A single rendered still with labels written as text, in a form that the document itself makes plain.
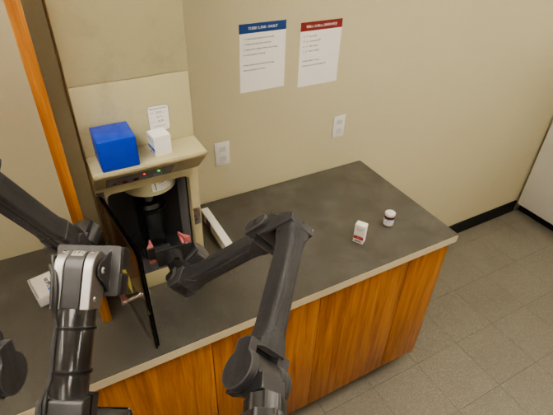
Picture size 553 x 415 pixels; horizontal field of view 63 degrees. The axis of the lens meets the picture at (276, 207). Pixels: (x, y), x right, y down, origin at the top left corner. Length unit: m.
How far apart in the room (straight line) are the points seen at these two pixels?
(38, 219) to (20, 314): 0.76
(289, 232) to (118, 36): 0.66
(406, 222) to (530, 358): 1.30
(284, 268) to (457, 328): 2.15
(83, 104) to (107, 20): 0.22
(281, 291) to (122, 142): 0.60
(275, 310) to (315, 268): 0.89
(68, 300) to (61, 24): 0.77
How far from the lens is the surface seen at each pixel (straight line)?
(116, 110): 1.33
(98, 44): 1.26
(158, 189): 1.50
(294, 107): 2.10
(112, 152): 1.25
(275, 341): 0.86
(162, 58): 1.31
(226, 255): 1.17
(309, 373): 2.14
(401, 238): 1.97
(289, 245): 0.97
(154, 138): 1.29
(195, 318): 1.59
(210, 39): 1.82
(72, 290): 0.63
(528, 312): 3.29
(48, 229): 1.10
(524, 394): 2.87
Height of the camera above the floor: 2.15
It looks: 36 degrees down
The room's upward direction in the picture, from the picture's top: 2 degrees clockwise
